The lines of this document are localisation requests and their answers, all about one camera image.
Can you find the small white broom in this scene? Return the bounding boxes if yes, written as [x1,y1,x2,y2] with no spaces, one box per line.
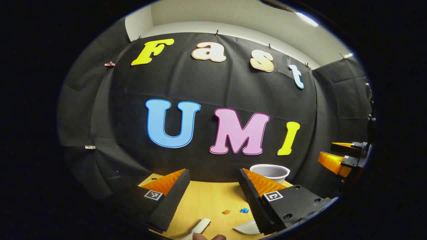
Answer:
[182,218,211,240]

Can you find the wooden desktop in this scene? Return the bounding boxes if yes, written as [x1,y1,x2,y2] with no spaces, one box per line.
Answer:
[138,173,294,240]

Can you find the white ribbed garbage bin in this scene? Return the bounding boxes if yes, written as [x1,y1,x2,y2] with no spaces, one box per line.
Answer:
[250,164,291,184]

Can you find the light grey dustpan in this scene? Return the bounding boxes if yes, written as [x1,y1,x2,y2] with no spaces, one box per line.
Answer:
[233,220,261,235]

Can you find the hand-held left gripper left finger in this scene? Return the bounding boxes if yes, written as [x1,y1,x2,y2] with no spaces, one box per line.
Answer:
[112,168,190,234]

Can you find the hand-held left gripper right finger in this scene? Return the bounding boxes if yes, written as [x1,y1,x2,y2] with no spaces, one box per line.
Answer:
[238,168,340,235]

